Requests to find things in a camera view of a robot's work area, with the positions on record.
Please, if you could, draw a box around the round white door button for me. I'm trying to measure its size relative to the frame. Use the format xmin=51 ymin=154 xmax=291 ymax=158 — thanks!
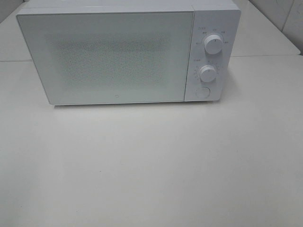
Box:
xmin=196 ymin=87 xmax=210 ymax=100

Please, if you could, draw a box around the white microwave door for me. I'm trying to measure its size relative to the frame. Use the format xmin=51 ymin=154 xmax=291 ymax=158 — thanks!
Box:
xmin=17 ymin=12 xmax=194 ymax=105

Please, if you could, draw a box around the lower white microwave knob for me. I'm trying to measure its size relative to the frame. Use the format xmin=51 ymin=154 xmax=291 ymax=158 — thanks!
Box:
xmin=198 ymin=65 xmax=217 ymax=83

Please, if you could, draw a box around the white microwave knob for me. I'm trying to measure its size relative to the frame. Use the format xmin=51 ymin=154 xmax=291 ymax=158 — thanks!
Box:
xmin=198 ymin=65 xmax=217 ymax=83
xmin=204 ymin=34 xmax=223 ymax=54

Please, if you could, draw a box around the white microwave oven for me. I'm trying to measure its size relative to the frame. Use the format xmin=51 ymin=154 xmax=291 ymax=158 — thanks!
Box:
xmin=16 ymin=0 xmax=241 ymax=103

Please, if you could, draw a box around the upper white microwave knob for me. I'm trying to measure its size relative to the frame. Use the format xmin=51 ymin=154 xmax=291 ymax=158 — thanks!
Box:
xmin=204 ymin=34 xmax=223 ymax=54

